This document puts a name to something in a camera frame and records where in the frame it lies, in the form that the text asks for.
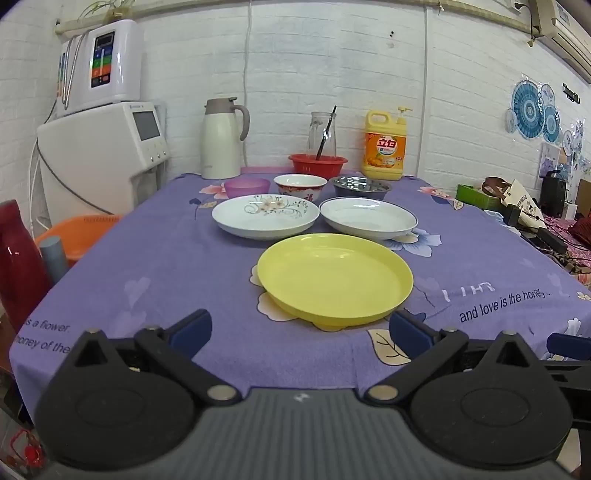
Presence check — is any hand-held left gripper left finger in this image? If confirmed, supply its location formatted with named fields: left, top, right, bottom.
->
left=55, top=309, right=242, bottom=408

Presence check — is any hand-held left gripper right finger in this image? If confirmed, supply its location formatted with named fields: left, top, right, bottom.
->
left=365, top=309, right=551, bottom=408

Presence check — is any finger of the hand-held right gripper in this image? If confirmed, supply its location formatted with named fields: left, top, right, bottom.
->
left=546, top=332, right=591, bottom=361
left=545, top=362, right=591, bottom=386

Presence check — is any yellow plastic plate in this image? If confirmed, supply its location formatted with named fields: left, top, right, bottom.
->
left=257, top=233, right=414, bottom=331

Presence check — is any stainless steel bowl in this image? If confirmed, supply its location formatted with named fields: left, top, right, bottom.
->
left=329, top=176, right=393, bottom=202

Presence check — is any purple floral tablecloth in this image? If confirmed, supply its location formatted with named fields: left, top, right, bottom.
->
left=9, top=173, right=591, bottom=416

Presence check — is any black power adapter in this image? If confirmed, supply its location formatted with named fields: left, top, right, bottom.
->
left=537, top=227, right=569, bottom=254

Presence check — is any white blue-rimmed plate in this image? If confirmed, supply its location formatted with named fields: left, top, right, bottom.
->
left=320, top=197, right=419, bottom=242

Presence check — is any white floral plate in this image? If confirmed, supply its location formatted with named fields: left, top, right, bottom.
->
left=211, top=194, right=321, bottom=240

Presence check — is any orange plastic basin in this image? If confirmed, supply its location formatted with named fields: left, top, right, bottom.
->
left=34, top=215, right=125, bottom=267

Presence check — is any beige tote bag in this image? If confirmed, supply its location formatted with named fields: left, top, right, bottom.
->
left=482, top=176, right=548, bottom=230

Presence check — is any purple plastic bowl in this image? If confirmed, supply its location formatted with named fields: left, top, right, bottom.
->
left=224, top=178, right=271, bottom=199

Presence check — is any green box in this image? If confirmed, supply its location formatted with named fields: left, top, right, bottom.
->
left=456, top=184, right=504, bottom=212

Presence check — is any grey cylinder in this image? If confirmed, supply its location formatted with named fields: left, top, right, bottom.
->
left=39, top=236, right=70, bottom=285

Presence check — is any black countertop appliance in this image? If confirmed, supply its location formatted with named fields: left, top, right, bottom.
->
left=539, top=170, right=569, bottom=219

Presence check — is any white red-patterned bowl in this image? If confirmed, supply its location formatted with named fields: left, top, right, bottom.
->
left=273, top=174, right=327, bottom=202

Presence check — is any yellow detergent bottle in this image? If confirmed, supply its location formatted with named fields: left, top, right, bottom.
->
left=362, top=107, right=413, bottom=182

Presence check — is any dark red bottle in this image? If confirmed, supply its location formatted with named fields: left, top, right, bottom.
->
left=0, top=199, right=52, bottom=334

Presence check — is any white thermos jug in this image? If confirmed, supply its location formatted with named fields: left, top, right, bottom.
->
left=200, top=97, right=250, bottom=180

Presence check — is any red plastic basket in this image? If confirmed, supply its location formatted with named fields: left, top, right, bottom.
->
left=288, top=154, right=348, bottom=178

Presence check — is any white water dispenser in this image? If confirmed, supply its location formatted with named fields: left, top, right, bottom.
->
left=37, top=100, right=171, bottom=219

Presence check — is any glass pitcher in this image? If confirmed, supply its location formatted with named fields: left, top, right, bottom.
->
left=308, top=112, right=338, bottom=160

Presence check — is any black stirring stick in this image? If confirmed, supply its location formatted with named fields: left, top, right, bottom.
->
left=315, top=106, right=337, bottom=161

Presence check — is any medium blue paper fan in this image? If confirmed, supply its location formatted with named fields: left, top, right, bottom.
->
left=541, top=105, right=562, bottom=144

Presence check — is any large blue paper fan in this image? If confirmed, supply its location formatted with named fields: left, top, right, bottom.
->
left=511, top=79, right=546, bottom=140

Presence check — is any white air conditioner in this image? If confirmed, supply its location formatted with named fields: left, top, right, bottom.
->
left=529, top=0, right=591, bottom=80

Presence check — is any white wall-mounted water purifier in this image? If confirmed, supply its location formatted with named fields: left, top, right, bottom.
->
left=55, top=20, right=144, bottom=117

